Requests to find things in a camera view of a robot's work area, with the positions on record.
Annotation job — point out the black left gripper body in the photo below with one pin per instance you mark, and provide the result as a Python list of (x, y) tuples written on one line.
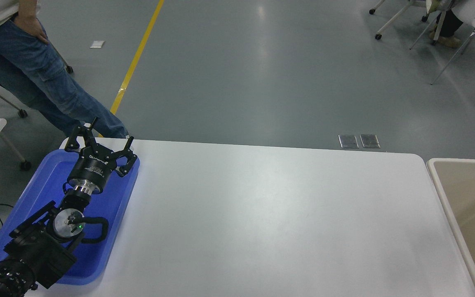
[(91, 169)]

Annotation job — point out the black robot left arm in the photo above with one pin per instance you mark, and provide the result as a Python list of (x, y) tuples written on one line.
[(39, 251)]

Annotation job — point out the person's forearm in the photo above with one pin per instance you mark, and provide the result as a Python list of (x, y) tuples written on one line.
[(29, 7)]

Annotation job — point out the person's hand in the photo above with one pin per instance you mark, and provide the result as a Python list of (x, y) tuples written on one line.
[(33, 27)]

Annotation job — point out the large pale bin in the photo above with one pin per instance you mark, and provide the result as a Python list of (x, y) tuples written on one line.
[(460, 194)]

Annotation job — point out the blue plastic tray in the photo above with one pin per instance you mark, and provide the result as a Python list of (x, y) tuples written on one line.
[(114, 198)]

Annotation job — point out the standing person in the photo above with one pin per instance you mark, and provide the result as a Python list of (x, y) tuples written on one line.
[(35, 70)]

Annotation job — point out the metal floor plate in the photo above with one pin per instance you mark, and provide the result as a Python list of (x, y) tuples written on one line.
[(370, 141), (348, 141)]

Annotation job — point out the seated person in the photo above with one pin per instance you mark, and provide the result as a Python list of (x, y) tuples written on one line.
[(447, 22)]

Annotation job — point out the grey wheeled chair frame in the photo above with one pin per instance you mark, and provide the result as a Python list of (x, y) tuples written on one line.
[(22, 113)]

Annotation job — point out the white wheeled frame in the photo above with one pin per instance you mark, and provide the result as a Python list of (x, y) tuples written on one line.
[(378, 36)]

